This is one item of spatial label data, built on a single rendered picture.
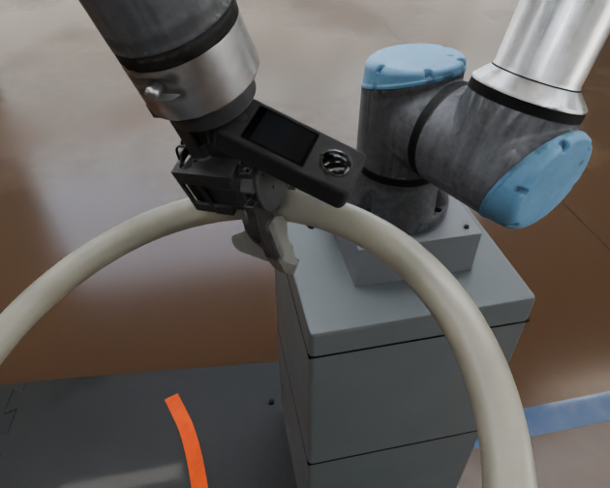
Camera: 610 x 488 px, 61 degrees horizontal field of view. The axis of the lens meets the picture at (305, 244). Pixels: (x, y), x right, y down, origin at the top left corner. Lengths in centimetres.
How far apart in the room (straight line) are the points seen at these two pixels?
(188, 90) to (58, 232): 227
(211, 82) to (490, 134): 41
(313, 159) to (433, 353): 62
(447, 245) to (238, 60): 61
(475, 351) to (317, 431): 74
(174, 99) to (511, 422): 29
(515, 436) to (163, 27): 32
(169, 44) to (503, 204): 47
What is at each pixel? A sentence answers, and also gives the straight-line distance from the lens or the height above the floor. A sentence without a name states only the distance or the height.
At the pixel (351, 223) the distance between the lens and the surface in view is 43.
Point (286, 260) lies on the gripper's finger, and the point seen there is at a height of 116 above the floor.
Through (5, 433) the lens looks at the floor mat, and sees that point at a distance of 193.
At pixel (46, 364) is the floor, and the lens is 206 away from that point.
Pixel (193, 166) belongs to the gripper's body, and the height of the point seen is 125.
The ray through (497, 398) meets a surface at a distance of 35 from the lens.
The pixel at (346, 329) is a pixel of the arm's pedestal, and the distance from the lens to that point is 84.
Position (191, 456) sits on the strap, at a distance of 168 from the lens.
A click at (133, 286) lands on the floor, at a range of 221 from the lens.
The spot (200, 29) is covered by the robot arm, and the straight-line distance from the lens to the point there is 35.
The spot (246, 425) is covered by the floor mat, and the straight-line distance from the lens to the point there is 171.
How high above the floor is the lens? 149
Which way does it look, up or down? 40 degrees down
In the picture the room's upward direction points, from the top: straight up
